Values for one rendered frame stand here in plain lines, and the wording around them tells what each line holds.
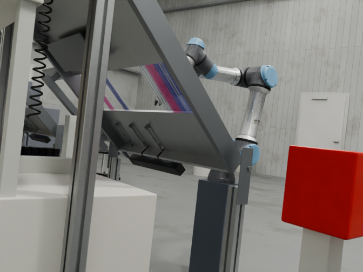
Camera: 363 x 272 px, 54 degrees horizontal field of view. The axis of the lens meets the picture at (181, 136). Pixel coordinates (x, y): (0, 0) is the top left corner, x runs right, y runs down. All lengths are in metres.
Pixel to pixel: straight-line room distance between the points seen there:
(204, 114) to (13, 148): 0.50
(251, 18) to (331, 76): 2.80
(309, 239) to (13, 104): 0.63
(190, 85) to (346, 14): 8.76
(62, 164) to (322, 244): 0.76
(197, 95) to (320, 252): 0.49
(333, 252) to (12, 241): 0.62
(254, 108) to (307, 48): 7.81
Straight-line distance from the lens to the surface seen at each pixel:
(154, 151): 1.42
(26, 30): 0.77
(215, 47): 10.78
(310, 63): 9.49
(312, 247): 0.77
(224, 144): 1.06
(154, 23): 0.90
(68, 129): 1.81
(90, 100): 0.75
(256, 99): 1.87
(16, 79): 0.76
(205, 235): 1.95
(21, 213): 0.78
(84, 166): 0.76
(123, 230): 0.89
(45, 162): 1.13
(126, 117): 1.42
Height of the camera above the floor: 0.77
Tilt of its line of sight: level
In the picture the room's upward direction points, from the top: 6 degrees clockwise
